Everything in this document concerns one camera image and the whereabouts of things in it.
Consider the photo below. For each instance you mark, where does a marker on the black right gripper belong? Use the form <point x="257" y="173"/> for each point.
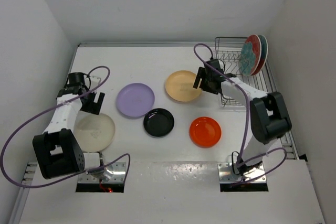
<point x="202" y="74"/>

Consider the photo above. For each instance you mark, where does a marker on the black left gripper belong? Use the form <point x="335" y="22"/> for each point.
<point x="93" y="107"/>

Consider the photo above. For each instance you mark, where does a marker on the yellow plate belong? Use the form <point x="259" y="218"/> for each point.
<point x="179" y="86"/>

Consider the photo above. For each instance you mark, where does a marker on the cream bear plate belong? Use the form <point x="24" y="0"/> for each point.
<point x="94" y="133"/>

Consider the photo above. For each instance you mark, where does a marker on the red teal floral plate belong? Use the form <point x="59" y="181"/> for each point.
<point x="250" y="55"/>
<point x="264" y="53"/>

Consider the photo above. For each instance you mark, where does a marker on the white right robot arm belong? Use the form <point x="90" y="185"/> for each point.
<point x="267" y="117"/>

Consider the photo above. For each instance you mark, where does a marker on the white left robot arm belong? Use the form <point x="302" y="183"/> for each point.
<point x="57" y="150"/>

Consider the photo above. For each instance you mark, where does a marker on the purple plate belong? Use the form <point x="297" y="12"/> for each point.
<point x="135" y="100"/>

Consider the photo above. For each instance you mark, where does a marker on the orange plate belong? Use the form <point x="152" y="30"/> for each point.
<point x="205" y="132"/>

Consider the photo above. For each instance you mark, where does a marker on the black plate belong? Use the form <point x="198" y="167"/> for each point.
<point x="158" y="122"/>

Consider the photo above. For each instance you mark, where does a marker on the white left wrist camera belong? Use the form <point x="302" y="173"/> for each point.
<point x="95" y="79"/>

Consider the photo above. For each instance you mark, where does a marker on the wire dish rack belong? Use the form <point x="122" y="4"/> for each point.
<point x="228" y="50"/>

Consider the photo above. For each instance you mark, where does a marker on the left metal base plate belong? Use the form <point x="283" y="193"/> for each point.
<point x="112" y="174"/>

